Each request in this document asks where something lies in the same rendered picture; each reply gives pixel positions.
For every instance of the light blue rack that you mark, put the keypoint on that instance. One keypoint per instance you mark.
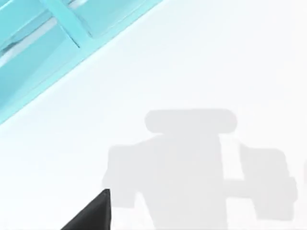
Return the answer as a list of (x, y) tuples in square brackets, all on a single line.
[(38, 52)]

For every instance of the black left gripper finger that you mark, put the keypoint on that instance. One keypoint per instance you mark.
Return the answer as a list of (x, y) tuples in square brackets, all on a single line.
[(96, 214)]

